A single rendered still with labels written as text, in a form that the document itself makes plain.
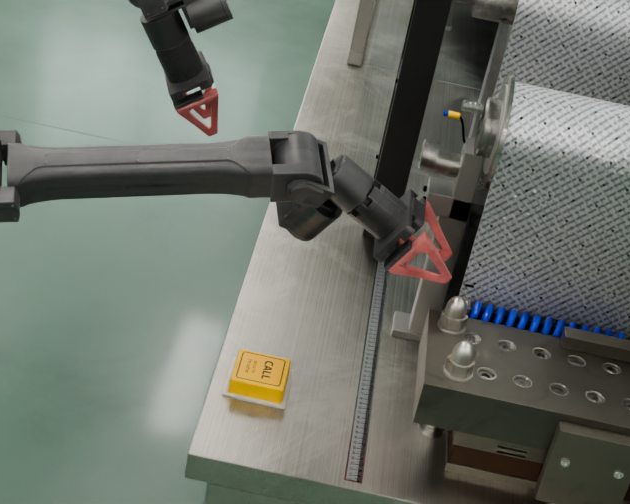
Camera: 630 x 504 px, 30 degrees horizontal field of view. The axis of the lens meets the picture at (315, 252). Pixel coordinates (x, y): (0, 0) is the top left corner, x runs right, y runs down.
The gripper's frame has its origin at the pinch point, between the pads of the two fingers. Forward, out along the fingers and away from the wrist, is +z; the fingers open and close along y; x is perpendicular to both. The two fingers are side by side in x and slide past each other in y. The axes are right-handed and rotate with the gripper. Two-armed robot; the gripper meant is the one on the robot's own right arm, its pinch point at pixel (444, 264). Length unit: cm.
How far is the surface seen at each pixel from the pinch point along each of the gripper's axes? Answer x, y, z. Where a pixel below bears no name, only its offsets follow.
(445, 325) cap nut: -2.4, 8.6, 2.8
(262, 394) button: -23.9, 13.6, -8.6
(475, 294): -0.2, 0.5, 5.8
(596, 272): 12.9, 0.5, 14.4
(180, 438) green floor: -113, -79, 20
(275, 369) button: -22.3, 9.6, -8.5
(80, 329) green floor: -130, -111, -9
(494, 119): 18.1, -3.0, -8.8
